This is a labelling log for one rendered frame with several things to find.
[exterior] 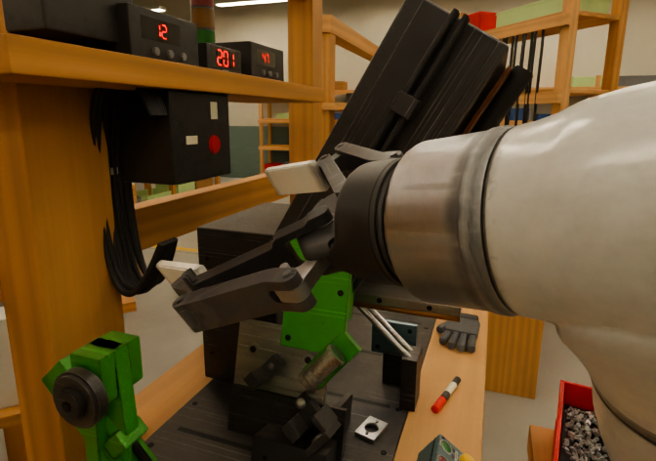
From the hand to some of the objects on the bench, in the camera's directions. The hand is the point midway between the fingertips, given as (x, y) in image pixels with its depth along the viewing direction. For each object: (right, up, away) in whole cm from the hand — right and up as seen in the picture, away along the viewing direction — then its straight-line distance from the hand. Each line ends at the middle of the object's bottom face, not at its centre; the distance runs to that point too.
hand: (232, 224), depth 40 cm
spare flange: (+16, -39, +42) cm, 60 cm away
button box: (+26, -45, +28) cm, 59 cm away
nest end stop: (+8, -38, +34) cm, 52 cm away
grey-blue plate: (+22, -35, +58) cm, 71 cm away
